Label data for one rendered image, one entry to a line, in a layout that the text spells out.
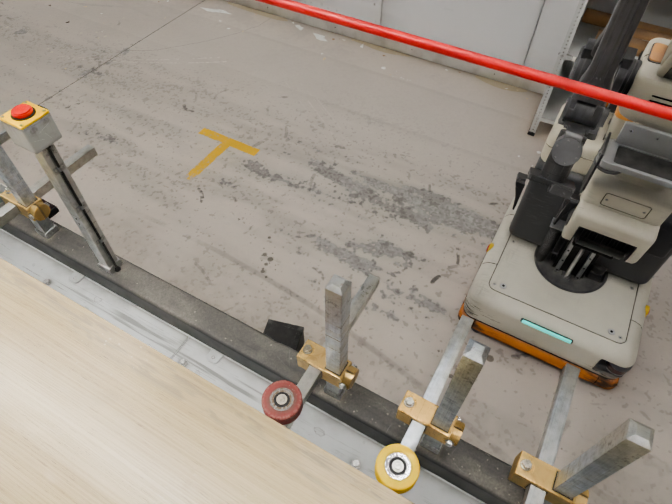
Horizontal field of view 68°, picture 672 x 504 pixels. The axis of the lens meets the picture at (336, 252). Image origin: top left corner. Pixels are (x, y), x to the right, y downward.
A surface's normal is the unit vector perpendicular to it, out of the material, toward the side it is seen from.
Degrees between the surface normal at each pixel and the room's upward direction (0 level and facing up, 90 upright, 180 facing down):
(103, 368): 0
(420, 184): 0
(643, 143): 90
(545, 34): 90
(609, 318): 0
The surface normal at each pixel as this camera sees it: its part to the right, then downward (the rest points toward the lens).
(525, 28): -0.49, 0.68
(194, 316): 0.01, -0.62
